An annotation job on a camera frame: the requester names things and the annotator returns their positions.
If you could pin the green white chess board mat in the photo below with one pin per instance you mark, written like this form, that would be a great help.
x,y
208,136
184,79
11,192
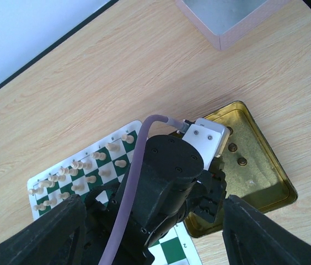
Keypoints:
x,y
95,166

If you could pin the gold metal tin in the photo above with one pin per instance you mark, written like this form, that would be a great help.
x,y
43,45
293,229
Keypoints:
x,y
252,170

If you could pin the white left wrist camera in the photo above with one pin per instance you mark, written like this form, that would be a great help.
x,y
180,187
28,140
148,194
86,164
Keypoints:
x,y
208,138

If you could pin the silver pink tin lid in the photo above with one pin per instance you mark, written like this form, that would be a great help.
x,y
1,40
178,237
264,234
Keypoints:
x,y
223,23

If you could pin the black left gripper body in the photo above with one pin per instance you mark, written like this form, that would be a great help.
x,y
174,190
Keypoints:
x,y
173,183

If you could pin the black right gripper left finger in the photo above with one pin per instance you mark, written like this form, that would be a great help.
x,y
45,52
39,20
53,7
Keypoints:
x,y
61,230

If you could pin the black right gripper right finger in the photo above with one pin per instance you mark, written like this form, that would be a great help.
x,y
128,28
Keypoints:
x,y
250,237

